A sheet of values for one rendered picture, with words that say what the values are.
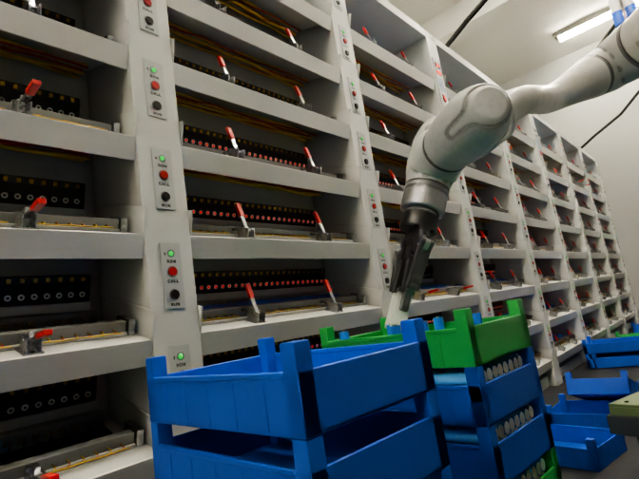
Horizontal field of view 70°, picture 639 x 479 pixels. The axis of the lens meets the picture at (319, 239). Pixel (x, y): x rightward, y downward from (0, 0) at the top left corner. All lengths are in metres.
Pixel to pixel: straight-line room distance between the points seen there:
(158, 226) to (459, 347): 0.56
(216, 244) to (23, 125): 0.39
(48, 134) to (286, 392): 0.62
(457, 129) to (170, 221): 0.54
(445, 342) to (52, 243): 0.62
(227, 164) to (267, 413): 0.70
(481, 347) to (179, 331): 0.52
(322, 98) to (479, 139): 0.84
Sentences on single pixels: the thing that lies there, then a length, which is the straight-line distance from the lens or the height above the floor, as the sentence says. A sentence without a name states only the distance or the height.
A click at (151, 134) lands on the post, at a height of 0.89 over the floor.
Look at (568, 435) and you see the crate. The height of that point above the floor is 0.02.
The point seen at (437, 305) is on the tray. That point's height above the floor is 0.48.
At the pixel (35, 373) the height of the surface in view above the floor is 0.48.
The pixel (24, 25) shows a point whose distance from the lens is 0.97.
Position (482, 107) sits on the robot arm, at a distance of 0.79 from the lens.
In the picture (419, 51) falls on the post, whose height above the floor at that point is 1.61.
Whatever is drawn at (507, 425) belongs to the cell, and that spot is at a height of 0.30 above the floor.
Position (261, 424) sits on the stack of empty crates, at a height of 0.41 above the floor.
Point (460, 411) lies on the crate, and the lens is 0.71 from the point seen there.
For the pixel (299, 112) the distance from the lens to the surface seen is 1.29.
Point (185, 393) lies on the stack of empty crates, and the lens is 0.56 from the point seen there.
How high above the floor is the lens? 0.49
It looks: 10 degrees up
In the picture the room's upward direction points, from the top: 9 degrees counter-clockwise
